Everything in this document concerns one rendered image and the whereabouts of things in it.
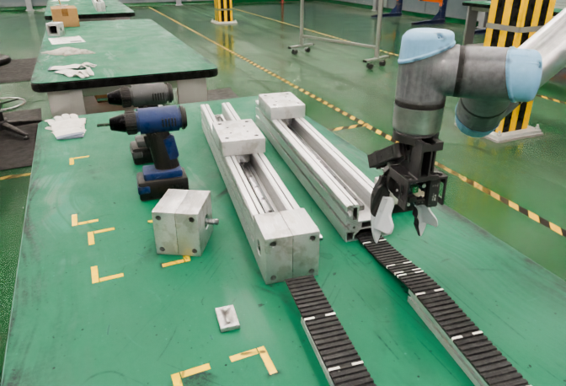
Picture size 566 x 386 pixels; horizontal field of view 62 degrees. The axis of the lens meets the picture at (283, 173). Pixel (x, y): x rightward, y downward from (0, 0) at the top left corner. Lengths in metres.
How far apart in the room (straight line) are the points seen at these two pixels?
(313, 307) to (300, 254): 0.12
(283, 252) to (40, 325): 0.41
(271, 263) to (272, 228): 0.06
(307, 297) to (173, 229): 0.30
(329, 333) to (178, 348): 0.23
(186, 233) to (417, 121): 0.47
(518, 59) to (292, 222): 0.44
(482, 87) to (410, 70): 0.10
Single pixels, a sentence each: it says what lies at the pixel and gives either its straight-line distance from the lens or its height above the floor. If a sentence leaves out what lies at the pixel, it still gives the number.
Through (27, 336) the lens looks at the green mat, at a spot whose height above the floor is 0.78.
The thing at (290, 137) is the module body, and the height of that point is 0.86.
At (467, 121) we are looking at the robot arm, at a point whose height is 1.06.
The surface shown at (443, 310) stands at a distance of 0.80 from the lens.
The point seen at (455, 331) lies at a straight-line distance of 0.77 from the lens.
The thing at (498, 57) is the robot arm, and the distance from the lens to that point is 0.73.
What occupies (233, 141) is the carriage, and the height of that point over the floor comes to 0.90.
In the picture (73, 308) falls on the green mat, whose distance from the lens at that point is 0.89.
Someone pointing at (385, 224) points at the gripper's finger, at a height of 0.90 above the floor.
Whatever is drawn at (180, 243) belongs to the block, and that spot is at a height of 0.81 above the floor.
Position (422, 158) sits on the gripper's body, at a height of 1.04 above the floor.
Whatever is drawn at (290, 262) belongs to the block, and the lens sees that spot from 0.85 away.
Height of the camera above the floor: 1.31
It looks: 24 degrees down
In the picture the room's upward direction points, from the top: straight up
